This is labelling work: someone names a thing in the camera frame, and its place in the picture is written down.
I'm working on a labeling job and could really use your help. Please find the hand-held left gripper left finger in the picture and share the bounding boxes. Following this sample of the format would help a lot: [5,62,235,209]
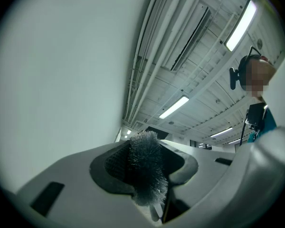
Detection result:
[14,139,164,228]

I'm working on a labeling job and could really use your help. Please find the person's head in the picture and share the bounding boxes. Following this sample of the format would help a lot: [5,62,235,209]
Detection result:
[237,55,276,98]

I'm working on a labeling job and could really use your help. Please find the white ceiling pipes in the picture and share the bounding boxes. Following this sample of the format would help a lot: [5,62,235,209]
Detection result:
[122,0,202,128]

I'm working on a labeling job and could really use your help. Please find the white grey toilet brush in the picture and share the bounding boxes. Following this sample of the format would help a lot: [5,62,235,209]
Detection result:
[126,130,169,223]

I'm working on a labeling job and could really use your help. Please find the black head-mounted camera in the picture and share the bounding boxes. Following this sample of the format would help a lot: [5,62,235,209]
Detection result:
[229,46,262,90]

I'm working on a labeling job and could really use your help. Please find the thick black cable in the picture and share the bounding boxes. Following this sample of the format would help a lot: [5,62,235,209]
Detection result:
[239,108,250,147]

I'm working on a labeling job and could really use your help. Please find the black chest pack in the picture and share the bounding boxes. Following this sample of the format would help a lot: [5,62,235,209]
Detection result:
[245,103,266,132]

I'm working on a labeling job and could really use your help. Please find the person's teal shirt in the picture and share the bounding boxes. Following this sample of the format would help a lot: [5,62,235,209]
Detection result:
[247,107,277,143]

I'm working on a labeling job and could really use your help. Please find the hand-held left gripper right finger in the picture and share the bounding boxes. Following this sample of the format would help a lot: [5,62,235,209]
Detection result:
[159,139,237,223]

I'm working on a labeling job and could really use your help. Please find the ceiling air conditioner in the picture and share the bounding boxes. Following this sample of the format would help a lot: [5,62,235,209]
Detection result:
[170,3,212,71]

